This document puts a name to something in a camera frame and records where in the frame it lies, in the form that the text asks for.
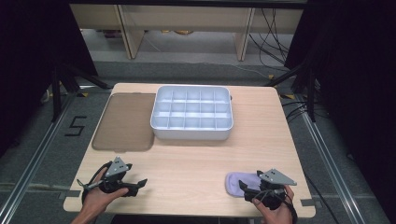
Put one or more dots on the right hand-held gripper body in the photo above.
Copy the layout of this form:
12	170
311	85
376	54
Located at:
274	183

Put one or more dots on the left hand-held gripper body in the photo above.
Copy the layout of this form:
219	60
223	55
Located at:
115	169

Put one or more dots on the light purple sock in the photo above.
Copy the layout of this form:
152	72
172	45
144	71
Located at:
238	184

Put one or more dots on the white compartment storage box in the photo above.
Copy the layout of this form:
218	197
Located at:
191	113

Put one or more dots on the person's left hand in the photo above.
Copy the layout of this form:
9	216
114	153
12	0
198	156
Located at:
99	196

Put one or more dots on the person's right hand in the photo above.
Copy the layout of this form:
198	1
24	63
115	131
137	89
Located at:
277	214

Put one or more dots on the grey tape strip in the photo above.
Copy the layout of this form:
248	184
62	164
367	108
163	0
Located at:
70	194
308	202

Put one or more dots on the brown translucent box lid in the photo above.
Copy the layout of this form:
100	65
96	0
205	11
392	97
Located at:
126	123

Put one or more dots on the yellow tape piece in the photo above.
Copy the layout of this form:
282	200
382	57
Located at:
288	96
82	94

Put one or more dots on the black metal stand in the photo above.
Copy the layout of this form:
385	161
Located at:
57	93
308	90

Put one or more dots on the black curtain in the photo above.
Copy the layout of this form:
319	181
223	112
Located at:
358	77
34	62

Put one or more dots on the light wooden desk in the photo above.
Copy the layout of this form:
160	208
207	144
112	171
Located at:
186	17

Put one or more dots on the aluminium floor rail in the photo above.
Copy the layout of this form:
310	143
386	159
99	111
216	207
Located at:
330	168
34	161

